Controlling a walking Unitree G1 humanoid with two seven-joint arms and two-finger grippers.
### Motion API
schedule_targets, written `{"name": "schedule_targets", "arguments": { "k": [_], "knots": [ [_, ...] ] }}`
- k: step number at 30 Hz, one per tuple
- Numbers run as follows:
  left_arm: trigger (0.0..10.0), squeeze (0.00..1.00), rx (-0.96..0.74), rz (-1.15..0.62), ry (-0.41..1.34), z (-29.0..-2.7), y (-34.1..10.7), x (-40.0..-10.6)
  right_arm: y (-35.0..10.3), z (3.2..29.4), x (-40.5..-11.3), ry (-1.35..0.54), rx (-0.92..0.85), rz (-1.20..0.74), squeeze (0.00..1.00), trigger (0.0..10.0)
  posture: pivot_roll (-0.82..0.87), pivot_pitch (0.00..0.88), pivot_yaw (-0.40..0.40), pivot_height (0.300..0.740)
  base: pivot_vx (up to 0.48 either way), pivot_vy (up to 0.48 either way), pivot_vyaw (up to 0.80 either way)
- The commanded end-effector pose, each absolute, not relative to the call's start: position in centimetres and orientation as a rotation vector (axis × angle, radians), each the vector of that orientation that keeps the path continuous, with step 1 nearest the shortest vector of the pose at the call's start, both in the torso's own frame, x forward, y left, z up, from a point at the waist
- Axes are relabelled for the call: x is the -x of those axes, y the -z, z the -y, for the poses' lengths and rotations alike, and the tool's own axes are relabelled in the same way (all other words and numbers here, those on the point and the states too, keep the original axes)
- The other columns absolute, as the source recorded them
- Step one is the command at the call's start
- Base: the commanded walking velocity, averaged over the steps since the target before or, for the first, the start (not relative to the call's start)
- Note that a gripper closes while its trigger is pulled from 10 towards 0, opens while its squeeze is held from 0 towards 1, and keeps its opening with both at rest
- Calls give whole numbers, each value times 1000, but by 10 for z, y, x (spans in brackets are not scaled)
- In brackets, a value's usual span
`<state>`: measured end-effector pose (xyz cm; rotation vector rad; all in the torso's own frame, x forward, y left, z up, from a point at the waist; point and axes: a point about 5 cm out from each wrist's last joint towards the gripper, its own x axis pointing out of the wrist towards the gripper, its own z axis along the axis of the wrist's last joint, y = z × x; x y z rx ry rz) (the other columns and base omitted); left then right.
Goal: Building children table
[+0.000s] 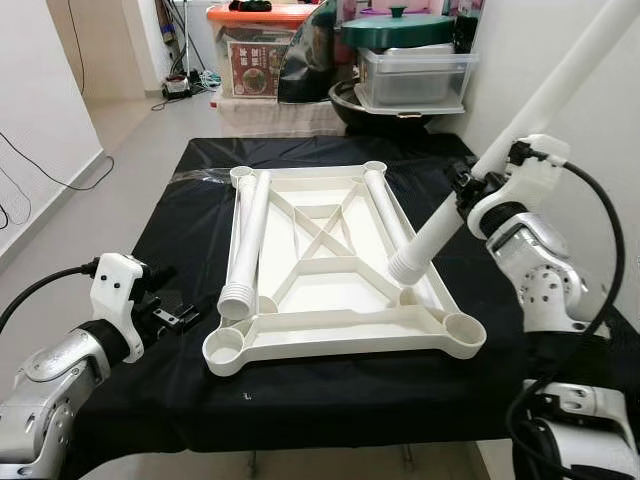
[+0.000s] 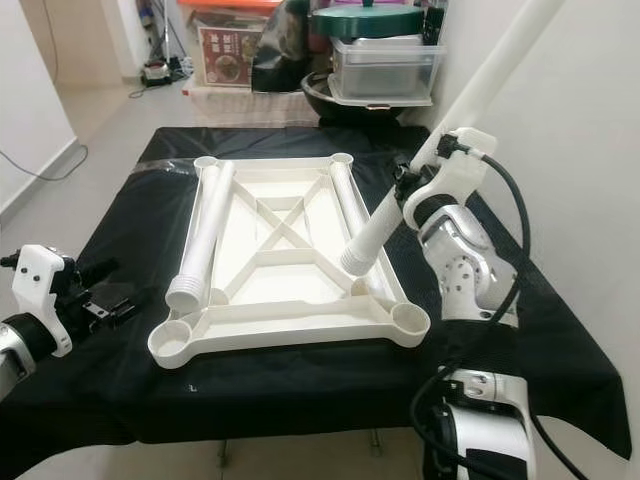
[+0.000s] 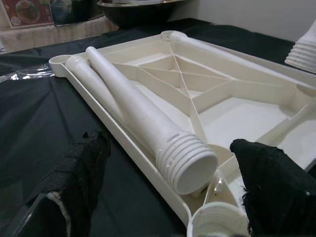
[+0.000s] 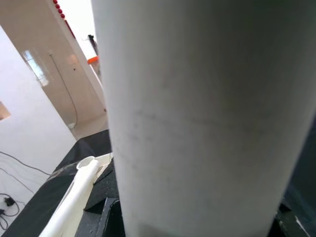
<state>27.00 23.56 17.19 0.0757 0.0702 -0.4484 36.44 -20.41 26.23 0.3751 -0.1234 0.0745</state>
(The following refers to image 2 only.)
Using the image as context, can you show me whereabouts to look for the white plastic tabletop panel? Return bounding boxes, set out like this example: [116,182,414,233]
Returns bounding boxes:
[147,153,431,371]

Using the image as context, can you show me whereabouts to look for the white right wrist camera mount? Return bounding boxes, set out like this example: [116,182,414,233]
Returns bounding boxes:
[402,127,501,231]

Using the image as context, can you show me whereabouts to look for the green pot lid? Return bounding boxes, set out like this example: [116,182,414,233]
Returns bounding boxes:
[310,3,426,41]

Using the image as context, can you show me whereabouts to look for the crumpled clear tape strip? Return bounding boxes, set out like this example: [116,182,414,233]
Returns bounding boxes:
[130,163,196,181]

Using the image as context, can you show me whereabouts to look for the black table cloth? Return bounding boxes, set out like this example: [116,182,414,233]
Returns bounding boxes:
[0,125,633,461]

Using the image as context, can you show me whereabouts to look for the orange lid storage box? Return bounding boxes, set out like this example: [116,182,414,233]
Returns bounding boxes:
[178,0,286,89]

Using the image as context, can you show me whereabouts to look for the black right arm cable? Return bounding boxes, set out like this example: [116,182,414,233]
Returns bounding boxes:
[408,140,591,480]

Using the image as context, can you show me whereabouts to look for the black bag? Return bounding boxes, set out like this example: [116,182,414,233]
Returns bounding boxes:
[250,0,311,94]

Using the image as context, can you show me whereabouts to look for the black wok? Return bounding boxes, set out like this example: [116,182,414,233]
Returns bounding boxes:
[300,72,406,126]

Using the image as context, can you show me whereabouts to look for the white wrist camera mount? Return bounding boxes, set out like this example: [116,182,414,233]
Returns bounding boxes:
[15,245,76,331]
[402,127,501,231]

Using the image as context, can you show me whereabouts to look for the thin black loose cable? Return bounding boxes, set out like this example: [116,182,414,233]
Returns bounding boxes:
[0,140,89,183]

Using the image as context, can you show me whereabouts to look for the beige cloth covered bench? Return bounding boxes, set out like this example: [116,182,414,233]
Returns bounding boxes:
[185,85,316,129]

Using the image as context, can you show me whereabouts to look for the clear plastic container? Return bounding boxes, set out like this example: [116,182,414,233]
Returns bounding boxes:
[325,38,446,108]

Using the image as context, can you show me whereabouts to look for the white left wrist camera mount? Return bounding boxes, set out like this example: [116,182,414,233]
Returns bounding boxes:
[15,245,76,331]

